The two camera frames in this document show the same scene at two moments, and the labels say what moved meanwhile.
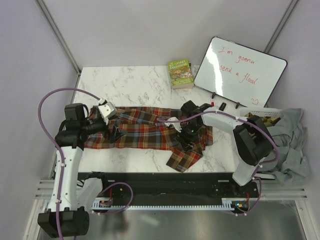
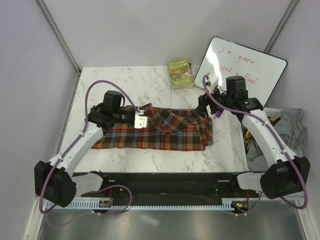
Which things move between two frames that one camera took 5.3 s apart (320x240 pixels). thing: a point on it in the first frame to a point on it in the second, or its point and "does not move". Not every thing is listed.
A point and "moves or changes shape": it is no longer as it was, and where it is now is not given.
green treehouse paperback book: (180, 74) does not move
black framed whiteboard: (240, 75) does not move
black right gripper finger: (180, 147) to (203, 101)
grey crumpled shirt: (291, 137) does not move
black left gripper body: (94, 126) to (124, 116)
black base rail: (153, 186) does not move
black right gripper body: (189, 132) to (224, 100)
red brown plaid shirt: (145, 127) moves or changes shape
